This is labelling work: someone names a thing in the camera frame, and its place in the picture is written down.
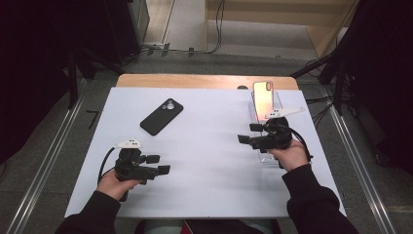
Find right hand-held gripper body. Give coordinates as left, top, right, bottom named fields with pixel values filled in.
left=252, top=106, right=306, bottom=152

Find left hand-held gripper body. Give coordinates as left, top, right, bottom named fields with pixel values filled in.
left=114, top=139, right=159, bottom=182

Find blue clear-rimmed phone case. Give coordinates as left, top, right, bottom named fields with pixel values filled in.
left=252, top=81, right=275, bottom=122

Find clear plastic rack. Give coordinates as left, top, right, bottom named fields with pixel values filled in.
left=247, top=90, right=288, bottom=167

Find black phone case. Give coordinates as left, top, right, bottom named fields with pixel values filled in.
left=139, top=97, right=184, bottom=137

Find person's right hand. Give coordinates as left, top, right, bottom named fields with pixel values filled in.
left=268, top=138, right=310, bottom=173

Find person's left hand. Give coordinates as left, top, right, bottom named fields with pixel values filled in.
left=96, top=169, right=142, bottom=202

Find white board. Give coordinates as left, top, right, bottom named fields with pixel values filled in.
left=63, top=87, right=347, bottom=219

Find wooden table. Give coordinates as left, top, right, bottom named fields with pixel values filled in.
left=115, top=73, right=300, bottom=91

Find black stand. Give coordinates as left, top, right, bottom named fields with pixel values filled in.
left=65, top=48, right=126, bottom=110
left=289, top=32, right=347, bottom=115

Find wooden shelf unit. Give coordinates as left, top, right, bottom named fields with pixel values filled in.
left=204, top=0, right=359, bottom=60

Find black curtain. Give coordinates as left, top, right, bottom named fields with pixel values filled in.
left=337, top=0, right=413, bottom=175
left=0, top=0, right=131, bottom=165

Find black cabinet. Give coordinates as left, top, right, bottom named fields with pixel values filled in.
left=103, top=0, right=151, bottom=63

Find right hand-held gripper black cable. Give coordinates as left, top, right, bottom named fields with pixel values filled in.
left=287, top=126, right=315, bottom=163

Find hand-held gripper black cable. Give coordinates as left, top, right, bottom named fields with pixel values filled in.
left=287, top=126, right=315, bottom=163
left=96, top=146, right=119, bottom=183

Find left hand-held gripper black cable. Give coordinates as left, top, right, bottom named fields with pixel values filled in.
left=96, top=146, right=119, bottom=183

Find black floor cable bundle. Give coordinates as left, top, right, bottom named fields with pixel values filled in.
left=305, top=95, right=340, bottom=129

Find metal floor rail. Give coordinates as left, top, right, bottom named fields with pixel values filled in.
left=5, top=81, right=87, bottom=234
left=324, top=87, right=397, bottom=234

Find hanging black cable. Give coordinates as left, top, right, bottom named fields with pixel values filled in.
left=206, top=0, right=227, bottom=55

